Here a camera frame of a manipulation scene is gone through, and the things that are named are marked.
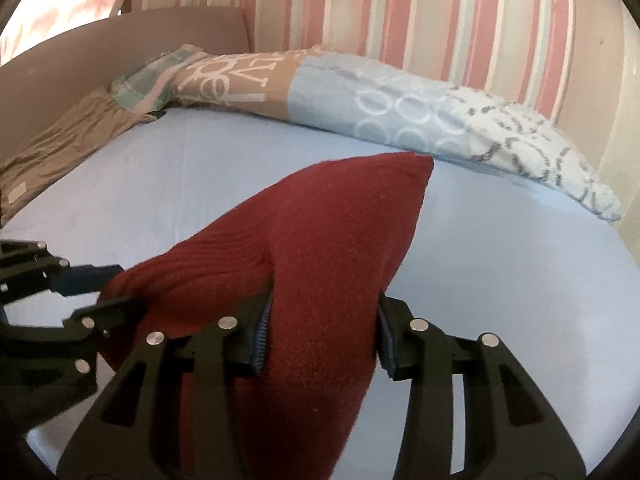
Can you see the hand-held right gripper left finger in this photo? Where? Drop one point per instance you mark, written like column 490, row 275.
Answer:
column 257, row 332

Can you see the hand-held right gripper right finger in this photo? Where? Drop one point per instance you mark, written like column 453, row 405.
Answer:
column 387, row 340

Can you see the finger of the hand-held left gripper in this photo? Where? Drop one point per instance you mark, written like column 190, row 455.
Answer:
column 87, row 280
column 117, row 312

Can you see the red knit sweater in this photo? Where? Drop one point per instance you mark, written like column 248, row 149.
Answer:
column 325, row 240

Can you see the light blue bed sheet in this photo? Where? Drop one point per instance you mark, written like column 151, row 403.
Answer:
column 500, row 260

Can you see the beige cloth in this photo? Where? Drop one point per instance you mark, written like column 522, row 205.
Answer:
column 65, row 140

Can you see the brown bed headboard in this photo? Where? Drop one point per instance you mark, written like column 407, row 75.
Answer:
column 100, row 40

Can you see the patchwork printed duvet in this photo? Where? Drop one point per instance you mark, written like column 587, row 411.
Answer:
column 350, row 100

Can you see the pale patterned curtain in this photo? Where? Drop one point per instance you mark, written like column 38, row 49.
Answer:
column 55, row 5

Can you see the cream wardrobe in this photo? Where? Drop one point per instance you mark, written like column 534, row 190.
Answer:
column 595, row 60

